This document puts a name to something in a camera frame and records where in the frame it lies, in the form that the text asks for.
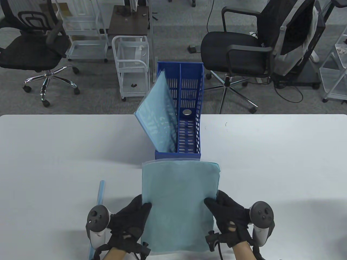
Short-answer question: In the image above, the person's right hand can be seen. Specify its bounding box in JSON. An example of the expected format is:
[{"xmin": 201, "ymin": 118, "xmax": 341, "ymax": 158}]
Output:
[{"xmin": 204, "ymin": 190, "xmax": 255, "ymax": 248}]

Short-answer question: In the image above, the person's left hand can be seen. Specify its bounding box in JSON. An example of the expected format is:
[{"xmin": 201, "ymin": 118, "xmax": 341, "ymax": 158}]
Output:
[{"xmin": 107, "ymin": 194, "xmax": 152, "ymax": 251}]

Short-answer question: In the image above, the stack of light blue papers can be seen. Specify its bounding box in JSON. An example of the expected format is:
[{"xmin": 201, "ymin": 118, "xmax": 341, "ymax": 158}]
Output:
[
  {"xmin": 136, "ymin": 71, "xmax": 179, "ymax": 152},
  {"xmin": 142, "ymin": 162, "xmax": 220, "ymax": 255}
]

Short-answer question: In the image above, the clear plastic file folder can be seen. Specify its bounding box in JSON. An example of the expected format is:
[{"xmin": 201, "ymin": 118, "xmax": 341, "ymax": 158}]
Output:
[
  {"xmin": 141, "ymin": 160, "xmax": 221, "ymax": 256},
  {"xmin": 134, "ymin": 70, "xmax": 179, "ymax": 153}
]

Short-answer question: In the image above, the person's right forearm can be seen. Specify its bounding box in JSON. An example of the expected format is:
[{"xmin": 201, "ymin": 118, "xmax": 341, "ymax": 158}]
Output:
[{"xmin": 233, "ymin": 242, "xmax": 256, "ymax": 260}]

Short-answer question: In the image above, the person's left forearm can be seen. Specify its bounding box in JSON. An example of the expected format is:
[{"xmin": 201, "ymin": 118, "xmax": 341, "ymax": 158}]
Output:
[{"xmin": 103, "ymin": 248, "xmax": 128, "ymax": 260}]

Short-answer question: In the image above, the blue plastic file rack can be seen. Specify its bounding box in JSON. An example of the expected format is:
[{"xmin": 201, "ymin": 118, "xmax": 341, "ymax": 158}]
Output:
[{"xmin": 155, "ymin": 62, "xmax": 204, "ymax": 163}]

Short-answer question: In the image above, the black and white controller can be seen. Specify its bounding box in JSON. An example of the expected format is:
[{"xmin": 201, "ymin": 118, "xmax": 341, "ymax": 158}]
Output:
[
  {"xmin": 86, "ymin": 205, "xmax": 111, "ymax": 249},
  {"xmin": 249, "ymin": 201, "xmax": 275, "ymax": 247}
]

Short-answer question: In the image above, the small white mesh cart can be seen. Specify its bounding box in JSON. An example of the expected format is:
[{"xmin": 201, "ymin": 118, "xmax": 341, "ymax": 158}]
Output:
[{"xmin": 112, "ymin": 35, "xmax": 152, "ymax": 102}]

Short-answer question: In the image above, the black rolling stand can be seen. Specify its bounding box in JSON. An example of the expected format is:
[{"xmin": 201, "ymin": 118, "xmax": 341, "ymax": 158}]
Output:
[{"xmin": 271, "ymin": 0, "xmax": 338, "ymax": 90}]

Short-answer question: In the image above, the white three-tier cart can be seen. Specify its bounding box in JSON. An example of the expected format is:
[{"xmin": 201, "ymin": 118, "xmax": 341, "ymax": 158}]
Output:
[{"xmin": 56, "ymin": 0, "xmax": 112, "ymax": 63}]

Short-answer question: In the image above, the grey metal pole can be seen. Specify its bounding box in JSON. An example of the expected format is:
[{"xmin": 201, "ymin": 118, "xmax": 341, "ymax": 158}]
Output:
[{"xmin": 148, "ymin": 0, "xmax": 159, "ymax": 83}]

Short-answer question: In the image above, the brown side table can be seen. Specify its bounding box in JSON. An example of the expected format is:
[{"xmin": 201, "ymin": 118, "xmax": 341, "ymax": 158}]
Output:
[{"xmin": 108, "ymin": 5, "xmax": 150, "ymax": 37}]

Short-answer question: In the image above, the black mesh-back office chair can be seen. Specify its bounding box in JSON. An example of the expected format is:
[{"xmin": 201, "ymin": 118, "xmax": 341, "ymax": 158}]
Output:
[{"xmin": 0, "ymin": 0, "xmax": 81, "ymax": 108}]

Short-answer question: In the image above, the cardboard box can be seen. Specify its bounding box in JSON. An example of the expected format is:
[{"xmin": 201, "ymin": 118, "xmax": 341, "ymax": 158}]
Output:
[{"xmin": 40, "ymin": 2, "xmax": 70, "ymax": 14}]

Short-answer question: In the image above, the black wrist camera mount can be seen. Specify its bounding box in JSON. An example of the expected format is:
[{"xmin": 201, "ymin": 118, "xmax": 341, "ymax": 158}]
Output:
[
  {"xmin": 94, "ymin": 242, "xmax": 151, "ymax": 260},
  {"xmin": 205, "ymin": 231, "xmax": 265, "ymax": 260}
]

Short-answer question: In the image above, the black floor cable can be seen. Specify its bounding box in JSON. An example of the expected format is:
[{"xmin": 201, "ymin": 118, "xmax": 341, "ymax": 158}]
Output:
[
  {"xmin": 207, "ymin": 0, "xmax": 215, "ymax": 31},
  {"xmin": 274, "ymin": 79, "xmax": 304, "ymax": 103}
]

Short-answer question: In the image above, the white wire shelf cart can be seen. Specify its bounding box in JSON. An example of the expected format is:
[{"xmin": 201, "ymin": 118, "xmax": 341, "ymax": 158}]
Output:
[{"xmin": 319, "ymin": 27, "xmax": 347, "ymax": 103}]

